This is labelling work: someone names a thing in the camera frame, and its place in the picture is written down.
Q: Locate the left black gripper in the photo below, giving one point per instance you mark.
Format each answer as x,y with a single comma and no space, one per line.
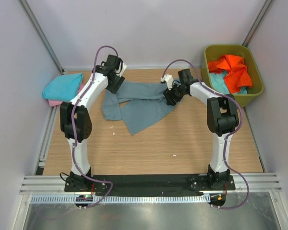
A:
114,88

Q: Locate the aluminium left frame rail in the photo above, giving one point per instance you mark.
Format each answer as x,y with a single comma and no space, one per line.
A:
46,140

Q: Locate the olive green plastic bin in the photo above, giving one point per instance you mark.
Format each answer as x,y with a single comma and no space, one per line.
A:
214,52

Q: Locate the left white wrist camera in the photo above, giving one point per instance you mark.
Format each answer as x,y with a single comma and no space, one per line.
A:
120,67

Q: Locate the aluminium frame rail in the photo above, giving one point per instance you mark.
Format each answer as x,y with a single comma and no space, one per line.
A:
258,182
46,140

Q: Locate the light teal t shirt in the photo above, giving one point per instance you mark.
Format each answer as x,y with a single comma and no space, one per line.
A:
226,85

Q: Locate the folded pink t shirt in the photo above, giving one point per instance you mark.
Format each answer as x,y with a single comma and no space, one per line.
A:
53,103

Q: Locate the aluminium front frame rail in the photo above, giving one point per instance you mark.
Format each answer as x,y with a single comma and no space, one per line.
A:
258,182

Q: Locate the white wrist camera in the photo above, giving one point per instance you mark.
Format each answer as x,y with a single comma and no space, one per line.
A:
168,80
120,67

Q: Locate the orange t shirt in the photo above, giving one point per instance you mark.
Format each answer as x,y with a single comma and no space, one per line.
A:
233,64

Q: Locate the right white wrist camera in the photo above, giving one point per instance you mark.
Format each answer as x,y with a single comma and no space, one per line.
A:
168,80

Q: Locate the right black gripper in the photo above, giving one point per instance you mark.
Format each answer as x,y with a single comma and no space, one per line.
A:
169,97

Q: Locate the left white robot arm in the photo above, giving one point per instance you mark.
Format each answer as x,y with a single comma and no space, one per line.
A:
76,124

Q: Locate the folded turquoise t shirt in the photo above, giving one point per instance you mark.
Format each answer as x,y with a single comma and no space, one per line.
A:
63,88

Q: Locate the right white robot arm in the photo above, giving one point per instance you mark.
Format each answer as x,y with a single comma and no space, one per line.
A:
222,120

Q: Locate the grey blue t shirt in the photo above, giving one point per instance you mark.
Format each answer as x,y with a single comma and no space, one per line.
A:
138,105

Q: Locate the slotted cable duct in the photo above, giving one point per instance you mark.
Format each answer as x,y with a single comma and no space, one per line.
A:
86,199

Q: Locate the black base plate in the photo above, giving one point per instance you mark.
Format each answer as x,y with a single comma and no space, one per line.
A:
148,185

